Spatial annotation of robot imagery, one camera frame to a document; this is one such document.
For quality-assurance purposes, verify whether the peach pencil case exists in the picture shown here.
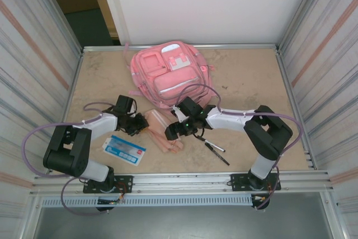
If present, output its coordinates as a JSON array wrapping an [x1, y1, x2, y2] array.
[[144, 109, 185, 154]]

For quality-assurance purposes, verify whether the blue white card packet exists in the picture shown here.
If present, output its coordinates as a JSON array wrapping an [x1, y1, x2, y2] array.
[[102, 134, 147, 166]]

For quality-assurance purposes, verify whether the black marker with white label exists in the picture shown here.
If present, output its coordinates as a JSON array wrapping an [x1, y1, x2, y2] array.
[[195, 135, 225, 154]]

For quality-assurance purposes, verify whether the pink student backpack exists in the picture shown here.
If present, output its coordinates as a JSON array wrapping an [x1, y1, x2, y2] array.
[[124, 40, 215, 110]]

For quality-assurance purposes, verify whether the thin black pen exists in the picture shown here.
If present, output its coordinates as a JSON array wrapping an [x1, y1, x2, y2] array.
[[204, 142, 230, 166]]

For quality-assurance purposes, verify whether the grey metal shelf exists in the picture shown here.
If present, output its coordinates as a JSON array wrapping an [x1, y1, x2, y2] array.
[[32, 207, 335, 239]]

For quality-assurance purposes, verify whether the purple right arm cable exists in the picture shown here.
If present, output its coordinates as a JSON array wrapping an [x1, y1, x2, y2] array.
[[176, 83, 304, 210]]

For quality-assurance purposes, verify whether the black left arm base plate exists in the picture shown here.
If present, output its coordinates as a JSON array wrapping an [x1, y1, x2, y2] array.
[[83, 175, 134, 194]]

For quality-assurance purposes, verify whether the wide aluminium frame rail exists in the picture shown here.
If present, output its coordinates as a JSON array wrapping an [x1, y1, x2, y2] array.
[[30, 169, 335, 197]]

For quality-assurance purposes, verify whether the aluminium side rail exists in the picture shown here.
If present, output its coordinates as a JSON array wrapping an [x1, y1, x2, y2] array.
[[275, 48, 319, 171], [46, 48, 85, 175]]

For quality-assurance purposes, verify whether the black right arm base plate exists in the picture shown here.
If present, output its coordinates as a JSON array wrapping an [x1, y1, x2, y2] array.
[[229, 173, 280, 192]]

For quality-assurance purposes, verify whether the small circuit board with wires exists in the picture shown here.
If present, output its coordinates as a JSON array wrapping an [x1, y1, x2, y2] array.
[[251, 194, 270, 204], [97, 194, 124, 205]]

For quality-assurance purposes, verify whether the grey slotted cable duct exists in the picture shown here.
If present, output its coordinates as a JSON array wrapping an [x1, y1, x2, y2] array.
[[41, 195, 254, 208]]

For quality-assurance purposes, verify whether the slim aluminium frame rail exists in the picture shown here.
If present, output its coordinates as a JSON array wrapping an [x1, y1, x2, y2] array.
[[82, 43, 278, 53]]

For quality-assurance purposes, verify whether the cream door frame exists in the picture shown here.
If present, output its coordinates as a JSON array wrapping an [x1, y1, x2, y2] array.
[[86, 0, 120, 46]]

